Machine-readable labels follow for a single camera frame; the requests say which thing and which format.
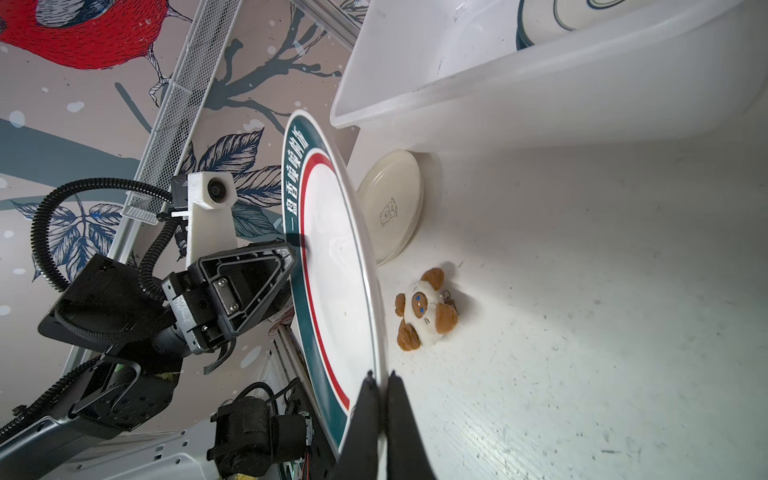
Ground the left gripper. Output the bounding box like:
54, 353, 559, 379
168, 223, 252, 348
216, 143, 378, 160
161, 241, 297, 354

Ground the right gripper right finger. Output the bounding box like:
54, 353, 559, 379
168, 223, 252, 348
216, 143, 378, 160
385, 371, 436, 480

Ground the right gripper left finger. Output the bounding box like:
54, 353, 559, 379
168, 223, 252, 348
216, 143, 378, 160
330, 371, 382, 480

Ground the white plate green rim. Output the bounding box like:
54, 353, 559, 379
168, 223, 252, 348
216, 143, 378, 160
282, 109, 388, 451

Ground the white plate with flower outline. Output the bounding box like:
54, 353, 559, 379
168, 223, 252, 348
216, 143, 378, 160
516, 0, 652, 50

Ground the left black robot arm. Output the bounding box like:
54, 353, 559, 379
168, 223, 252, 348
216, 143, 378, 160
1, 172, 297, 479

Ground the white plastic bin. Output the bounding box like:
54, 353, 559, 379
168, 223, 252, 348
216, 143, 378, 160
330, 1, 767, 151

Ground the cream round plate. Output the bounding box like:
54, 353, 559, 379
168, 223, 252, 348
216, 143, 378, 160
357, 150, 424, 266

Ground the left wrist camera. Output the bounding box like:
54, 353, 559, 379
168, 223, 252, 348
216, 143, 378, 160
171, 171, 238, 267

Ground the white wire mesh shelf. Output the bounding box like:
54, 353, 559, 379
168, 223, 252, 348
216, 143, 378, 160
119, 0, 244, 226

